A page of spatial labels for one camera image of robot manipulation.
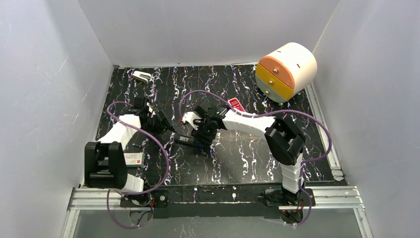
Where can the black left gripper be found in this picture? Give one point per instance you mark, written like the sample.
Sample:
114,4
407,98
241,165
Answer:
160,121

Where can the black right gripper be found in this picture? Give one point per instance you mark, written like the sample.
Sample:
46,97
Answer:
199,138

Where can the white remote control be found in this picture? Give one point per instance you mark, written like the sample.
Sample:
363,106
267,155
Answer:
234,102

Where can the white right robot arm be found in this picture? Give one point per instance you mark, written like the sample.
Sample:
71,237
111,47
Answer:
284,139

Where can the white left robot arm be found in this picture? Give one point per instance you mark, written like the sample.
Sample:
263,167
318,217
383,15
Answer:
104,161

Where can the white battery box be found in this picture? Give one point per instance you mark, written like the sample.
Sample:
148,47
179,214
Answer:
134,159

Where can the round orange drawer cabinet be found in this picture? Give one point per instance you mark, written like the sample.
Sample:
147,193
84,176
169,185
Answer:
286,71

